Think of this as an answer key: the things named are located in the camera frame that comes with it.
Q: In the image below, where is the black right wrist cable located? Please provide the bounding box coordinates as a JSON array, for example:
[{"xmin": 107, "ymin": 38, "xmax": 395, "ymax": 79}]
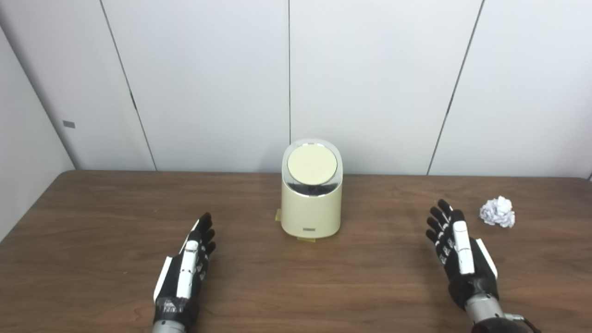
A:
[{"xmin": 504, "ymin": 313, "xmax": 542, "ymax": 333}]

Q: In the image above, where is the white and black left hand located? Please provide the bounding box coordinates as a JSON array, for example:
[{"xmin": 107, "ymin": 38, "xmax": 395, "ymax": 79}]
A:
[{"xmin": 153, "ymin": 212, "xmax": 216, "ymax": 325}]

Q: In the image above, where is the white and black right hand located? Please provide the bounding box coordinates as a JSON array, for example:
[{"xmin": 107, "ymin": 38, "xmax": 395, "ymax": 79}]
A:
[{"xmin": 425, "ymin": 199, "xmax": 500, "ymax": 311}]

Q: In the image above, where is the cream-colored lidded bin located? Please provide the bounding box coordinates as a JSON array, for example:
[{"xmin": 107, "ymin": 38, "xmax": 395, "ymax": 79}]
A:
[{"xmin": 280, "ymin": 139, "xmax": 344, "ymax": 240}]

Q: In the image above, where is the white paper ball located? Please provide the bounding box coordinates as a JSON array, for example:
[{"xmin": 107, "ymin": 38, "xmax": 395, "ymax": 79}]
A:
[{"xmin": 479, "ymin": 196, "xmax": 516, "ymax": 228}]

